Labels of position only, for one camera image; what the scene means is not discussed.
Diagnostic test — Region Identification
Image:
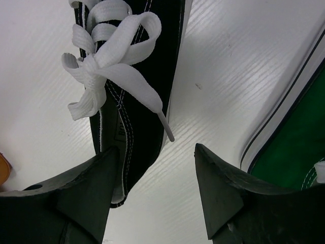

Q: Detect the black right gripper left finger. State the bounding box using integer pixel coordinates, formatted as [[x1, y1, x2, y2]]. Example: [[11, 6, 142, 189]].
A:
[[1, 146, 119, 243]]

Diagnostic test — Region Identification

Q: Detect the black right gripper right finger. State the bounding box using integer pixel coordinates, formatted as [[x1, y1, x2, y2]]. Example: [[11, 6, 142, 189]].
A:
[[194, 144, 324, 243]]

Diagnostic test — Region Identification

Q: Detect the orange wooden shoe shelf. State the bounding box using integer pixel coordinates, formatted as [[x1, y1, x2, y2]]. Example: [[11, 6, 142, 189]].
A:
[[0, 153, 11, 185]]

